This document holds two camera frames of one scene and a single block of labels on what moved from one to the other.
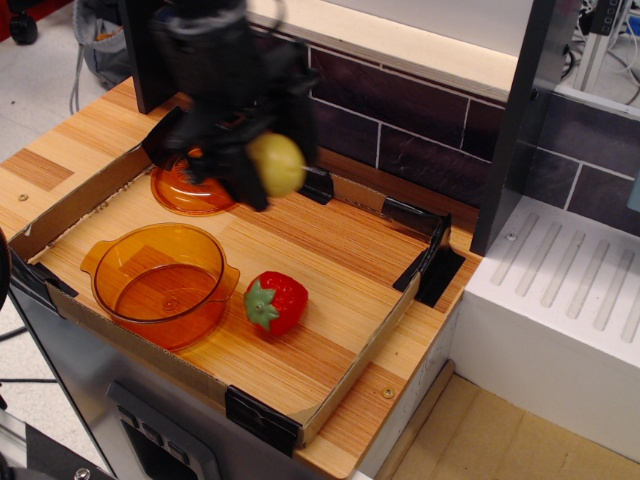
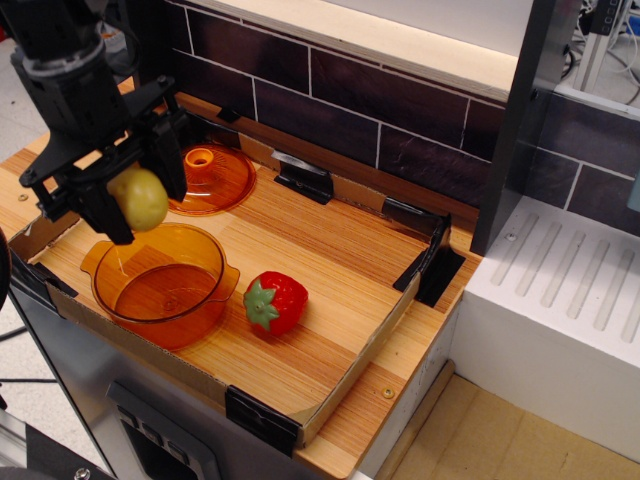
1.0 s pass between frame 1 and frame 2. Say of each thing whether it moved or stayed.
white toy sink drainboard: stayed
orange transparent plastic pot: stayed
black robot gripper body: moved
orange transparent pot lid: stayed
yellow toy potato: moved
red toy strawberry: stayed
